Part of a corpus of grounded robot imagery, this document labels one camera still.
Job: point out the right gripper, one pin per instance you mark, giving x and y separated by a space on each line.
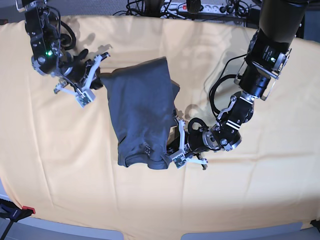
84 75

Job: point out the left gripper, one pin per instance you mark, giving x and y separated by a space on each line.
191 141

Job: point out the grey-blue T-shirt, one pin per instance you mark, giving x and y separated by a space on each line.
141 106

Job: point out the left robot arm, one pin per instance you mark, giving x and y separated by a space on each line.
267 54

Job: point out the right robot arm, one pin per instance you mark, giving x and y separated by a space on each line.
51 41

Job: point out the yellow table cloth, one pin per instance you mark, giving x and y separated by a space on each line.
62 159

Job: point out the white power strip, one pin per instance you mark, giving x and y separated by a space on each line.
202 9

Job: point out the black clamp right corner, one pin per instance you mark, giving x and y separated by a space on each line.
316 224

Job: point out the blue red bar clamp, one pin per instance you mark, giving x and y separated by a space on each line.
9 210

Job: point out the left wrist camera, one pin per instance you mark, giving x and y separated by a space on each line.
178 158

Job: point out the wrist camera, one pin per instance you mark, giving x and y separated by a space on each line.
178 158
85 98

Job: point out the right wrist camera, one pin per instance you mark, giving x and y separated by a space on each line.
85 98

